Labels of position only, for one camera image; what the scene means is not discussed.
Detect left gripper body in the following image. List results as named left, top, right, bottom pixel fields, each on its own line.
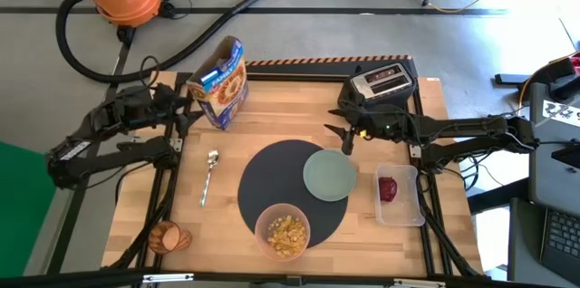
left=151, top=82, right=189, bottom=139

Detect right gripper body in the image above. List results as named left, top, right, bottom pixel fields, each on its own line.
left=343, top=104, right=411, bottom=156

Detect blue yellow cereal box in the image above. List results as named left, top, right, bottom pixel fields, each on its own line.
left=186, top=35, right=250, bottom=131

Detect pale green plate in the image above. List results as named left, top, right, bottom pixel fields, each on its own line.
left=302, top=149, right=358, bottom=203

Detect metal spoon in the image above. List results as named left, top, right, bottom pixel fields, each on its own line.
left=198, top=149, right=221, bottom=208

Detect red apple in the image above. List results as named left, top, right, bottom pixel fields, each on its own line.
left=378, top=176, right=399, bottom=203

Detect round dark woven placemat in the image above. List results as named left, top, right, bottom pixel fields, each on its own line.
left=237, top=139, right=349, bottom=249

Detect clear plastic container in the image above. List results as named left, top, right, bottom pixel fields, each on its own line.
left=372, top=164, right=427, bottom=228

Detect pink plastic bowl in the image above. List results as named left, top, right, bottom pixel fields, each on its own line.
left=254, top=202, right=313, bottom=263

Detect amber ribbed glass cup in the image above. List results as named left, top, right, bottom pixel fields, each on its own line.
left=148, top=220, right=194, bottom=256

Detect black two-slot toaster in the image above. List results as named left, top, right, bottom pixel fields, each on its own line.
left=337, top=62, right=418, bottom=110

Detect yellow cereal flakes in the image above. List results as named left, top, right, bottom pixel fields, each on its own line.
left=266, top=215, right=308, bottom=258

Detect black flat floor bar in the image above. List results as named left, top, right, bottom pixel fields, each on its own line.
left=493, top=72, right=532, bottom=86

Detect green floor mat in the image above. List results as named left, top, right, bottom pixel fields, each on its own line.
left=0, top=141, right=67, bottom=279

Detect white printed paper sheet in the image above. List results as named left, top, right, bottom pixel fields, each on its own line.
left=541, top=99, right=580, bottom=129

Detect grey desk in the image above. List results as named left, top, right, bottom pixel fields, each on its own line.
left=527, top=82, right=580, bottom=217

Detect black desk device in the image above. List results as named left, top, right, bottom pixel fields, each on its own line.
left=550, top=142, right=580, bottom=169

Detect dark laptop keyboard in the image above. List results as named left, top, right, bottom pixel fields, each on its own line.
left=538, top=208, right=580, bottom=285

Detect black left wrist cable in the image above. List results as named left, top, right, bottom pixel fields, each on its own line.
left=139, top=54, right=160, bottom=91

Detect black hazard striped cable ramp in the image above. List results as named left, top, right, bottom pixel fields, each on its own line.
left=244, top=54, right=419, bottom=77

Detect yellow power strip cable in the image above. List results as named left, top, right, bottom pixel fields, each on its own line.
left=517, top=52, right=580, bottom=108

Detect silver frame edge bracket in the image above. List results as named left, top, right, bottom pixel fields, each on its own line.
left=391, top=278, right=448, bottom=288
left=141, top=273, right=195, bottom=284

